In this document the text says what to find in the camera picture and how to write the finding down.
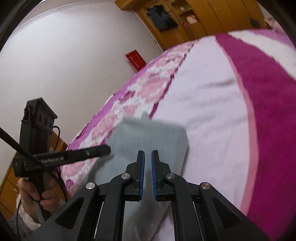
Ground grey pants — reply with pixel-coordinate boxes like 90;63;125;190
83;114;188;240

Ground white fluffy sleeve forearm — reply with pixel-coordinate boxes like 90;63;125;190
6;192;65;240

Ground left hand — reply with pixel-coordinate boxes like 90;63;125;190
18;178;60;222

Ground red box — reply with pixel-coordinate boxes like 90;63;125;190
125;50;147;72

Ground pink striped bedspread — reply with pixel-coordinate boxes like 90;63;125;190
61;29;295;240

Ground dark hanging jacket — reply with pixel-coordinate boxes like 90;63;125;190
147;5;178;32

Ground wooden wardrobe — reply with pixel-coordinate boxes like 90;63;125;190
115;0;266;50

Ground small black speaker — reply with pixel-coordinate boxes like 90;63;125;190
249;18;261;29

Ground black cable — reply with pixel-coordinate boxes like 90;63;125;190
0;126;69;239

